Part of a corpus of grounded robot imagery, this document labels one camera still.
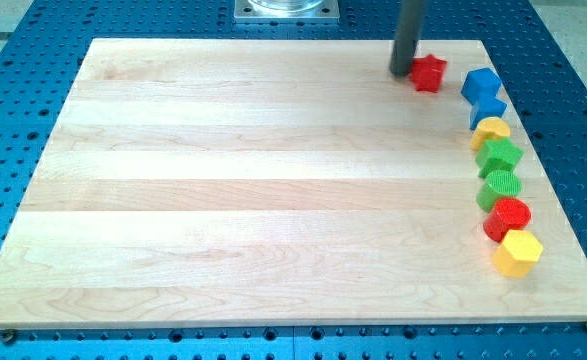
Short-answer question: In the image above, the blue angular block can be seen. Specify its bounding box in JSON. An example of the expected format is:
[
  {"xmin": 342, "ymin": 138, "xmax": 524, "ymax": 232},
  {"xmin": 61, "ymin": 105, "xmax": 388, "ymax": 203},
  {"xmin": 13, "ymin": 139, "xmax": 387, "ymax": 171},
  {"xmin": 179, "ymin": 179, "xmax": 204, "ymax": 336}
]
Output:
[{"xmin": 469, "ymin": 95, "xmax": 507, "ymax": 130}]

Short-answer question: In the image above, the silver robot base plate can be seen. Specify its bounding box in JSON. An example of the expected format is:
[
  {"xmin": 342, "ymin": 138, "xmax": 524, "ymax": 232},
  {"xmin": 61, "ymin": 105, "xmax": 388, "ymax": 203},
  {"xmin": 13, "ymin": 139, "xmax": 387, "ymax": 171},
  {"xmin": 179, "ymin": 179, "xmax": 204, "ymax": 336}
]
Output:
[{"xmin": 233, "ymin": 0, "xmax": 340, "ymax": 23}]

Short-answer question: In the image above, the blue cube block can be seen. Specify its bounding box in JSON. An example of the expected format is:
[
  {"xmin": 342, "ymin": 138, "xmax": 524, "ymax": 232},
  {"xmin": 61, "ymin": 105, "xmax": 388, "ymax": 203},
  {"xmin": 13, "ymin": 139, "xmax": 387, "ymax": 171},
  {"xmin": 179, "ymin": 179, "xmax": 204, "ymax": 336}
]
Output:
[{"xmin": 461, "ymin": 67, "xmax": 502, "ymax": 105}]

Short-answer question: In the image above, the green star block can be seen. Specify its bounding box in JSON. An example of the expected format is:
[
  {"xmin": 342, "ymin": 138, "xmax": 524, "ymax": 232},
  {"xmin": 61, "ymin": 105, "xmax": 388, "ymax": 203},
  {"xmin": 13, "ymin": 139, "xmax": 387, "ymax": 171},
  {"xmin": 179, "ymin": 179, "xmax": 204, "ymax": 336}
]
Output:
[{"xmin": 475, "ymin": 138, "xmax": 524, "ymax": 178}]

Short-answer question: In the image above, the blue perforated table plate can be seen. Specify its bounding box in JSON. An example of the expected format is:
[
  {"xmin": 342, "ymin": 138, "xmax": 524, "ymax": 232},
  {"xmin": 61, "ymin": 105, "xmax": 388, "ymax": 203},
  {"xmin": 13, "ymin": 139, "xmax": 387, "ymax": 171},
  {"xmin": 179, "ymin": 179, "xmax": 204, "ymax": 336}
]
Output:
[{"xmin": 0, "ymin": 1, "xmax": 587, "ymax": 359}]

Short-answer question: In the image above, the red cylinder block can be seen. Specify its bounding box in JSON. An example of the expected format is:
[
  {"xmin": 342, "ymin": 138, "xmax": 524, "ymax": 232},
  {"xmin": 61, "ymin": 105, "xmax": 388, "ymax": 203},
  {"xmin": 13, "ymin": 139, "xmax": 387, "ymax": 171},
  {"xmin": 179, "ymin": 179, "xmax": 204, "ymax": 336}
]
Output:
[{"xmin": 483, "ymin": 197, "xmax": 532, "ymax": 242}]

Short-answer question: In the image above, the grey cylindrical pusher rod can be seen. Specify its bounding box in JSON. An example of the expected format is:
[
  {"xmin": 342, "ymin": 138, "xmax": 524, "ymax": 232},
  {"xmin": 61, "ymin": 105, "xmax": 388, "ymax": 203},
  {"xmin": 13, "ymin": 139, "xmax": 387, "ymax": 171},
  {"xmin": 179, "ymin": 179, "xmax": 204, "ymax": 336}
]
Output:
[{"xmin": 389, "ymin": 0, "xmax": 429, "ymax": 78}]

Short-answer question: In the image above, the red star block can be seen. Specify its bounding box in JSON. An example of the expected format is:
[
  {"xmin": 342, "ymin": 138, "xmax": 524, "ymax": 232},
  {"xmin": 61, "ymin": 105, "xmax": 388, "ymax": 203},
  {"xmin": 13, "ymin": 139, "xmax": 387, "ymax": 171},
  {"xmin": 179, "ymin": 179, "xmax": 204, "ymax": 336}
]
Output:
[{"xmin": 409, "ymin": 54, "xmax": 447, "ymax": 93}]

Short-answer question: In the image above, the yellow half-round block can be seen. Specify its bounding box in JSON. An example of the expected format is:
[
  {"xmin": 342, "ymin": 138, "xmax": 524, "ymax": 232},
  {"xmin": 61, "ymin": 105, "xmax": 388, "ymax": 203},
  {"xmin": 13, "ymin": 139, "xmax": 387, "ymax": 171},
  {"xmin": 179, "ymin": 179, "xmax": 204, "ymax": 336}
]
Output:
[{"xmin": 469, "ymin": 117, "xmax": 511, "ymax": 151}]

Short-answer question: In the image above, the light wooden board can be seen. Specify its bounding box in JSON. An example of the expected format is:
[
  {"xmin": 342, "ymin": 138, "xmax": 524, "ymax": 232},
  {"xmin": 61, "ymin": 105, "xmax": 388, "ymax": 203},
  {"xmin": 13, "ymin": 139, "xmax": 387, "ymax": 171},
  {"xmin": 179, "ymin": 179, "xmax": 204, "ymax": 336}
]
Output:
[{"xmin": 0, "ymin": 38, "xmax": 587, "ymax": 330}]

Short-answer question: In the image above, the yellow hexagon block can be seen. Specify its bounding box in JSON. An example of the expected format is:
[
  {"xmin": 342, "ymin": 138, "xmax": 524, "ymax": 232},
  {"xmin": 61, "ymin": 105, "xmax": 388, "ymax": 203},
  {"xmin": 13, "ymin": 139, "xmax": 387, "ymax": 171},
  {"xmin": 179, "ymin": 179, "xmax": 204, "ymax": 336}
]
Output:
[{"xmin": 491, "ymin": 230, "xmax": 544, "ymax": 278}]

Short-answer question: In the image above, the green cylinder block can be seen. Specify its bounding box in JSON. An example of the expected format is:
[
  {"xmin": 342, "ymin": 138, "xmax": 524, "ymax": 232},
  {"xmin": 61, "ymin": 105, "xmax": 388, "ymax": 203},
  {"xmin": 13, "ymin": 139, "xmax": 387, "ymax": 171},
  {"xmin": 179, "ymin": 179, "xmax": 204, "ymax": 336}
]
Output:
[{"xmin": 476, "ymin": 170, "xmax": 522, "ymax": 212}]

